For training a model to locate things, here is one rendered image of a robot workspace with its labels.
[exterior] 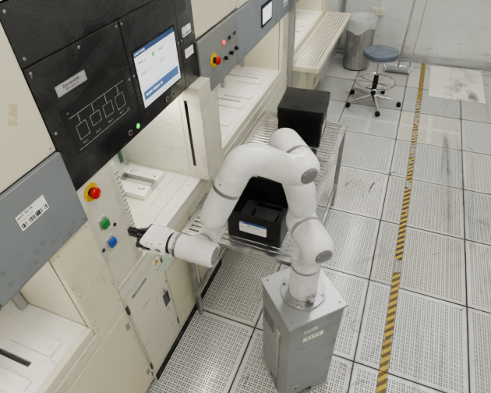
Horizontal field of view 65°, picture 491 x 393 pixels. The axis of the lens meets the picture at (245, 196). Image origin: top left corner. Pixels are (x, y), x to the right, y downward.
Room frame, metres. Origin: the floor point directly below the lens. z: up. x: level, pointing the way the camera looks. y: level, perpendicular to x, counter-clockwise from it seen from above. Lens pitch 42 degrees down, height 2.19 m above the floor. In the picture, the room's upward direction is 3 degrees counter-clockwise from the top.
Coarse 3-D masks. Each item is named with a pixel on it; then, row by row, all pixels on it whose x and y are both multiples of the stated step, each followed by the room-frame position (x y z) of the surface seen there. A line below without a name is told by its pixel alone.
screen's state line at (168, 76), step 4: (176, 68) 1.57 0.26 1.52; (172, 72) 1.54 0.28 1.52; (176, 72) 1.57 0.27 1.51; (164, 76) 1.49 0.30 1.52; (168, 76) 1.51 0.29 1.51; (172, 76) 1.54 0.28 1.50; (160, 80) 1.45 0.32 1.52; (164, 80) 1.48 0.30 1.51; (168, 80) 1.51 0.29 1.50; (156, 84) 1.43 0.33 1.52; (160, 84) 1.45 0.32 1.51; (152, 88) 1.40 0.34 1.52; (156, 88) 1.42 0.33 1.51; (160, 88) 1.44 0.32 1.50; (144, 92) 1.35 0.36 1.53; (148, 92) 1.37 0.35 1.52; (152, 92) 1.39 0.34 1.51; (148, 96) 1.37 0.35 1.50
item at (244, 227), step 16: (256, 192) 1.55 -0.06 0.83; (272, 192) 1.52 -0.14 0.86; (240, 208) 1.47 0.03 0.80; (256, 208) 1.49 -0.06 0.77; (272, 208) 1.48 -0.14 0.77; (240, 224) 1.30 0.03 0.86; (256, 224) 1.26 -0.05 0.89; (272, 224) 1.23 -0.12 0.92; (256, 240) 1.26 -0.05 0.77; (272, 240) 1.23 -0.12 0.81
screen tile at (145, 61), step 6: (150, 54) 1.43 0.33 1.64; (138, 60) 1.36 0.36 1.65; (144, 60) 1.39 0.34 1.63; (150, 60) 1.42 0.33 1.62; (156, 60) 1.45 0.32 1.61; (138, 66) 1.35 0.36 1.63; (144, 66) 1.38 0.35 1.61; (156, 66) 1.45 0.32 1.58; (150, 72) 1.41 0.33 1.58; (156, 72) 1.44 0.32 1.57; (144, 78) 1.37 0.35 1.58; (150, 78) 1.40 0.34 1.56; (156, 78) 1.43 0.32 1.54; (144, 84) 1.36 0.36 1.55
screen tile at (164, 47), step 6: (168, 42) 1.55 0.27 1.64; (162, 48) 1.50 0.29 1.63; (168, 48) 1.54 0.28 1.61; (174, 48) 1.58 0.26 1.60; (162, 54) 1.50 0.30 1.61; (174, 54) 1.57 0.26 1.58; (168, 60) 1.53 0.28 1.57; (174, 60) 1.57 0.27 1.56; (162, 66) 1.48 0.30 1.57; (168, 66) 1.52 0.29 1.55; (162, 72) 1.48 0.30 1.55
